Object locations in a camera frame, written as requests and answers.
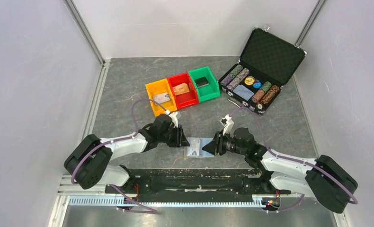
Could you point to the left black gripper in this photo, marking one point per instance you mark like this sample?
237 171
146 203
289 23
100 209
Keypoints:
180 140

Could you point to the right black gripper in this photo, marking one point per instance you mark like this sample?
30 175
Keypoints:
216 145

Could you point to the white credit card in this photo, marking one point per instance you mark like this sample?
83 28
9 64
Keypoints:
194 149

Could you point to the grey card holder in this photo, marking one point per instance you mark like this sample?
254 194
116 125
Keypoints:
203 142

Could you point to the tan card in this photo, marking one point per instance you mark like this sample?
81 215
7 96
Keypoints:
181 89

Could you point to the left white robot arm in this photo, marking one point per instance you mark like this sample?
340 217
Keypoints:
94 159

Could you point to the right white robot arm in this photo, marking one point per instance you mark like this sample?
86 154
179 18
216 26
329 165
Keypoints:
321 178

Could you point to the silver card in yellow bin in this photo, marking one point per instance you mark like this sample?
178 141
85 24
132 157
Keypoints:
161 98

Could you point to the blue playing card deck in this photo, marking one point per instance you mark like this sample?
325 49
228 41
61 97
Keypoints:
243 92

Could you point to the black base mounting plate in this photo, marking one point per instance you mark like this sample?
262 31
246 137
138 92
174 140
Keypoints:
199 185

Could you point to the red plastic bin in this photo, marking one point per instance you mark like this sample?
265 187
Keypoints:
187 99

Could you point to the yellow plastic bin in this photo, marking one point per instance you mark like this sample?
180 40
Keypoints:
158 87

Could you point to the green plastic bin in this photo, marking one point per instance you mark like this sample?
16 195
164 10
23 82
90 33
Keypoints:
210 91

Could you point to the brown poker chip row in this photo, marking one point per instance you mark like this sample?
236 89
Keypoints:
265 92

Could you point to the yellow dealer button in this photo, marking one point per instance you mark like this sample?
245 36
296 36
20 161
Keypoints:
249 80

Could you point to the blue dealer button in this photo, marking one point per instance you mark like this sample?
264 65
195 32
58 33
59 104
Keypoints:
257 84

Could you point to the purple poker chip row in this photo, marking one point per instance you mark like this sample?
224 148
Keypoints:
232 84

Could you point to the green poker chip row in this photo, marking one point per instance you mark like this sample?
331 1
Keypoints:
235 71

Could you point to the black poker chip case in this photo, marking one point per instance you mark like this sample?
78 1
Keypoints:
268 58

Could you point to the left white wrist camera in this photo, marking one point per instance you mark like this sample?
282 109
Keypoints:
175 116

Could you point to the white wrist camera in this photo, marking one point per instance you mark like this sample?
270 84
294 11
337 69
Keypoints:
175 116
227 124

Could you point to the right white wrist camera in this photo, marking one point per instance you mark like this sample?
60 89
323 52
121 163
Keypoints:
227 124

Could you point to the right aluminium frame post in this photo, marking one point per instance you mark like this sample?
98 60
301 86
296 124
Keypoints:
310 22

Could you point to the aluminium frame post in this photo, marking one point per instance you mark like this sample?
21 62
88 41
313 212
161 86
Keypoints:
84 30
310 22

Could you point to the left aluminium frame post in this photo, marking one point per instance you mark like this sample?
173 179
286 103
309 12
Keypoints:
84 30

